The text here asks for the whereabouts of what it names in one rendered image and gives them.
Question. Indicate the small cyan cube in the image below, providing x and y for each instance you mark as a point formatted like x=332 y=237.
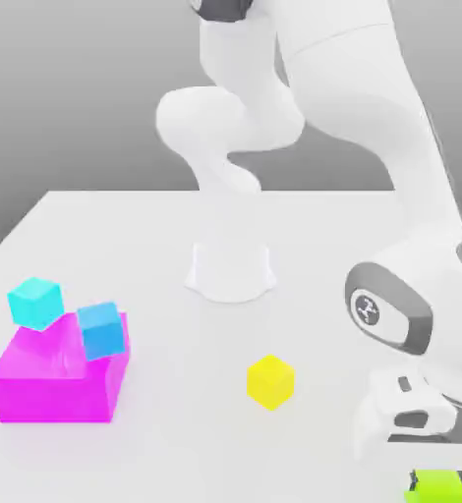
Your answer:
x=34 y=304

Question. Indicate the small lime green cube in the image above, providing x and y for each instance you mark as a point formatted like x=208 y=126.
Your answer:
x=437 y=489

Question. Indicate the small yellow cube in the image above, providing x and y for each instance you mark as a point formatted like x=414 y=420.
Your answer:
x=270 y=383

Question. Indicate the small blue cube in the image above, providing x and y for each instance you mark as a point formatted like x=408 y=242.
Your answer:
x=102 y=334

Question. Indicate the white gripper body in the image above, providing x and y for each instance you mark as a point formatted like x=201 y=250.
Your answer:
x=376 y=452

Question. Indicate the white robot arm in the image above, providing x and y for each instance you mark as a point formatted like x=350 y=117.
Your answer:
x=345 y=118

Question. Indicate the large magenta box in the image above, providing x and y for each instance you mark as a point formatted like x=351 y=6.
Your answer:
x=46 y=393

